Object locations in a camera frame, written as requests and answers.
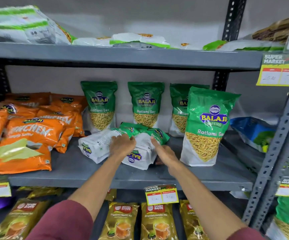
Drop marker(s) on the person's right hand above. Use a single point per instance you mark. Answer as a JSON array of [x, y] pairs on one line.
[[169, 157]]

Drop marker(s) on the person's left hand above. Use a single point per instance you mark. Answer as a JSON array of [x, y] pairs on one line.
[[121, 147]]

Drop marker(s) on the person's left fingers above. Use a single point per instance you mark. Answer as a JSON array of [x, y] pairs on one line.
[[124, 139]]

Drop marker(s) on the person's right thumb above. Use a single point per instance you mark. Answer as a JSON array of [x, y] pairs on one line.
[[157, 144]]

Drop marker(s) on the green snack pouch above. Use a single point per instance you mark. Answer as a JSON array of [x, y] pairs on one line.
[[144, 152], [97, 144]]

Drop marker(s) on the person's right forearm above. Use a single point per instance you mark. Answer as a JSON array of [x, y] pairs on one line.
[[202, 199]]

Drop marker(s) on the person's left forearm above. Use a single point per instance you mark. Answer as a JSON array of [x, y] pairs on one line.
[[102, 179]]

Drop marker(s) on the grey metal shelf board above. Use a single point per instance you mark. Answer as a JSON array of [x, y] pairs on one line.
[[84, 169], [134, 56]]

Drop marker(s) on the row of green pouches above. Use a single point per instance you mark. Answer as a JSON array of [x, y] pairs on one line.
[[207, 122]]

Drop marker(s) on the row of gold tea packets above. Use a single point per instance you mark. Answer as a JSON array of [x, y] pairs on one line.
[[157, 222]]

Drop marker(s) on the grey side shelf board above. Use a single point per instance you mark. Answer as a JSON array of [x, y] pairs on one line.
[[242, 154]]

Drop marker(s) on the blue snack packet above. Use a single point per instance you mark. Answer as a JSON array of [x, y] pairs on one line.
[[249, 132]]

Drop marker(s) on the pile of orange packets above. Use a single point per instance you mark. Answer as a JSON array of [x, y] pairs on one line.
[[29, 137]]

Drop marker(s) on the flat white green bag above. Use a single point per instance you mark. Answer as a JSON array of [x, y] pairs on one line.
[[137, 39], [244, 45], [92, 41]]

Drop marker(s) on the maroon left sleeve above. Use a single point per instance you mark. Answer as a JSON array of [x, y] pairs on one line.
[[61, 222]]

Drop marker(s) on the maroon sleeve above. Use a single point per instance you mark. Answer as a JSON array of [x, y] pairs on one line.
[[61, 222], [247, 234]]

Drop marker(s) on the grey slotted upright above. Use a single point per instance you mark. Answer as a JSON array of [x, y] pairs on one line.
[[274, 152]]

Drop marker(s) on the maroon right sleeve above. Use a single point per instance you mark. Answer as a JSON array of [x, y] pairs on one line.
[[247, 234]]

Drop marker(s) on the green white snack bag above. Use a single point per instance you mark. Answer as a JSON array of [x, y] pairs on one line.
[[288, 219]]

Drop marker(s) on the large white green bag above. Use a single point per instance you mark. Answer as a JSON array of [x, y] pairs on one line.
[[21, 27]]

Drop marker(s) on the brown snack packet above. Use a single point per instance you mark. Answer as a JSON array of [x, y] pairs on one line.
[[275, 29]]

